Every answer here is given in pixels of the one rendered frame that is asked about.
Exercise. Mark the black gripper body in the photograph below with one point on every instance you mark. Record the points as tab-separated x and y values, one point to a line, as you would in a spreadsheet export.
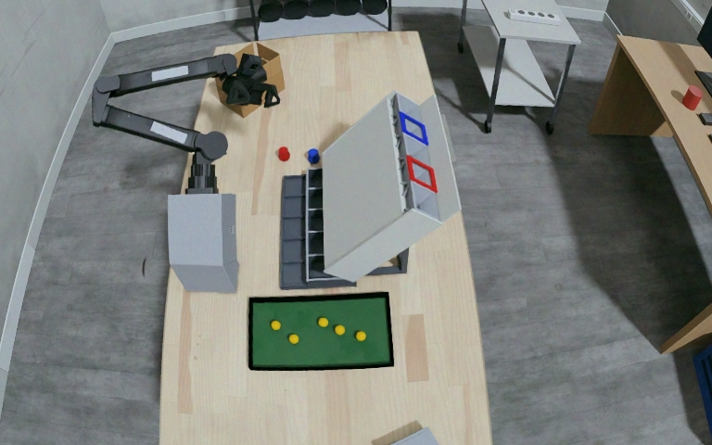
255	96

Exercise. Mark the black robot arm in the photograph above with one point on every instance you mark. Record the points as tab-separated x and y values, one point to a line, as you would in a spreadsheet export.
207	147

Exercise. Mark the red plug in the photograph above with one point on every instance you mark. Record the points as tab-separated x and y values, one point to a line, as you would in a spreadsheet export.
284	155

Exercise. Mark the brown cardboard box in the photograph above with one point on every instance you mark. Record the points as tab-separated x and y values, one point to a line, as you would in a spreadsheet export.
274	75

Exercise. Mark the blue plug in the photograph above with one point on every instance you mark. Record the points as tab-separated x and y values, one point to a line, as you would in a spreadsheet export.
313	156

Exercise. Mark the blue square band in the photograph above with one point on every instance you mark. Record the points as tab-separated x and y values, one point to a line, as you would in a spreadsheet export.
403	126

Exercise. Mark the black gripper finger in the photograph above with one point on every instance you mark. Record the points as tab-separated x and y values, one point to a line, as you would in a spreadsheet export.
236	87
272	91

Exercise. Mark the red square frame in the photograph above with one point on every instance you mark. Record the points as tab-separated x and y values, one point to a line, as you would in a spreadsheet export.
431	171

